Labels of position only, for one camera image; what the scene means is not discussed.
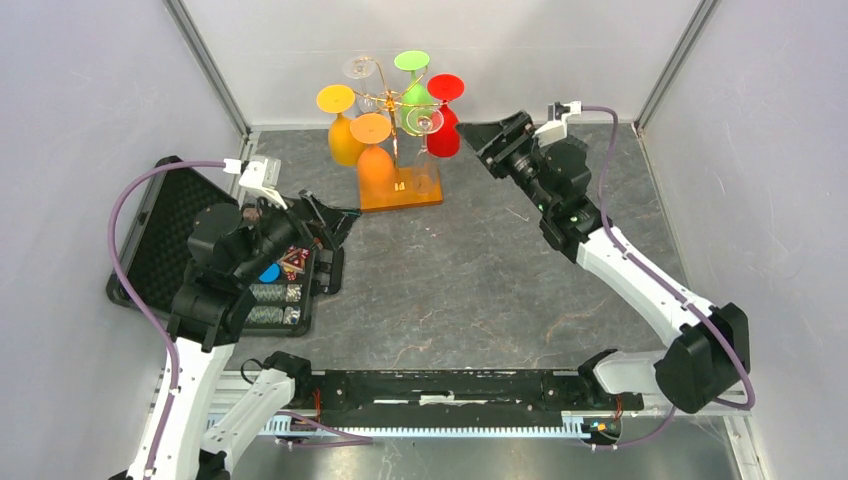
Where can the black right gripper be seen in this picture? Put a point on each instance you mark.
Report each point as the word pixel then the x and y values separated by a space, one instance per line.
pixel 495 156

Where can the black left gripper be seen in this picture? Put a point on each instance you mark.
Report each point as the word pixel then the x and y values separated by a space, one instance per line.
pixel 305 213

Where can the red wine glass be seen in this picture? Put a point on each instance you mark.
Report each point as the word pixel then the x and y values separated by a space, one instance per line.
pixel 445 87

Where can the orange wine glass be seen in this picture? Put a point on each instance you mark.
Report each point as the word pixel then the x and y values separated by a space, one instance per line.
pixel 375 167

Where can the clear wine glass front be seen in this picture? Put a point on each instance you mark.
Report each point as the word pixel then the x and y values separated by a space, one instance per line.
pixel 422 122

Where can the clear wine glass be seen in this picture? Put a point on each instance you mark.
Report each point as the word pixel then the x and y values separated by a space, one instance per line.
pixel 422 122
pixel 361 70

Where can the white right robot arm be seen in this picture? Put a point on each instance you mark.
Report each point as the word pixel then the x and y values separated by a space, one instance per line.
pixel 706 353

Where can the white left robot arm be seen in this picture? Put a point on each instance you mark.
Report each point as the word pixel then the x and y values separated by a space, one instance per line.
pixel 228 254

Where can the yellow wine glass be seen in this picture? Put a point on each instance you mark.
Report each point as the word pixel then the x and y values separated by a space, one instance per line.
pixel 337 99

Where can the green wine glass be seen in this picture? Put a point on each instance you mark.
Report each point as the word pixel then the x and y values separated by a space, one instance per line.
pixel 414 62

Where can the clear wine glass back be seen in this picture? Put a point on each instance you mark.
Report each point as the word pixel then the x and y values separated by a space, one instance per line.
pixel 361 70

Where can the black poker chip case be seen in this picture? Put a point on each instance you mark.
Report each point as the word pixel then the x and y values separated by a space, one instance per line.
pixel 155 255

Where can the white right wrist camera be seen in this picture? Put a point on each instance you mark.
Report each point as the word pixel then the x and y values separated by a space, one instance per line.
pixel 555 128

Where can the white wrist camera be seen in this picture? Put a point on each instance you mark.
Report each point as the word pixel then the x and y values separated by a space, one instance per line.
pixel 555 128
pixel 258 176

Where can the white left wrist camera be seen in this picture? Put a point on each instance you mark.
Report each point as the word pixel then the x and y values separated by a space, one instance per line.
pixel 258 176

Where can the gold wire glass rack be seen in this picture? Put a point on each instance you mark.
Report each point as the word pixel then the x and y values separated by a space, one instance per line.
pixel 403 149

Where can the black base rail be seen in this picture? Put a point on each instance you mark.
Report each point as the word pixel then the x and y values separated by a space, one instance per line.
pixel 544 404

